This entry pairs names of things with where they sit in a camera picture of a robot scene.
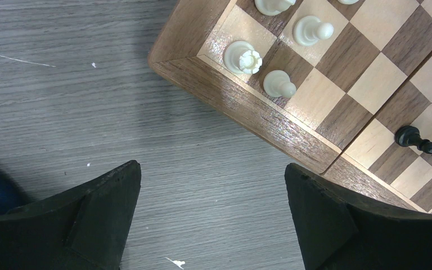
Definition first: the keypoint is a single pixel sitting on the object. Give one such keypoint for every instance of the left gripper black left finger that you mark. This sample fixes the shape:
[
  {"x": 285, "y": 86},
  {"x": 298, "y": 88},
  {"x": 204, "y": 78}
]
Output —
[{"x": 85, "y": 227}]

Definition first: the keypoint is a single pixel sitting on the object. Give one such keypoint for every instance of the white rook chess piece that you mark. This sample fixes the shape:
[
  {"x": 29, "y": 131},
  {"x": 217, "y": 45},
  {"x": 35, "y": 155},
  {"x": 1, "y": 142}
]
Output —
[{"x": 240, "y": 57}]

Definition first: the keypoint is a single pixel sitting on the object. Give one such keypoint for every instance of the white piece at top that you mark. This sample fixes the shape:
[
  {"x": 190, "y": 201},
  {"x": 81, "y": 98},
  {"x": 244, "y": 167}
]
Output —
[{"x": 273, "y": 7}]

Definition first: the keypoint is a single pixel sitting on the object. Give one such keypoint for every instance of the white pawn near corner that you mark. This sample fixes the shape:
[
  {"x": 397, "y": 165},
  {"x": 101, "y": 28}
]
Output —
[{"x": 277, "y": 83}]

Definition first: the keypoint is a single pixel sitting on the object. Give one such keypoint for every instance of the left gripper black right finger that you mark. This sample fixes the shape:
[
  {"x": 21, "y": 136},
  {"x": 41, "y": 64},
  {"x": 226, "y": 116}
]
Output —
[{"x": 338, "y": 228}]

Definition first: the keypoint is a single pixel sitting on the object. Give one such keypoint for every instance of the wooden chess board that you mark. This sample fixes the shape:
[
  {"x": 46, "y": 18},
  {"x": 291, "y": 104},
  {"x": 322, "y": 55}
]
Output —
[{"x": 354, "y": 90}]

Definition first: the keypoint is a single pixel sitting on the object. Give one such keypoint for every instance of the black pawn on board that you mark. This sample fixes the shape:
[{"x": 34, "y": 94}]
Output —
[{"x": 408, "y": 135}]

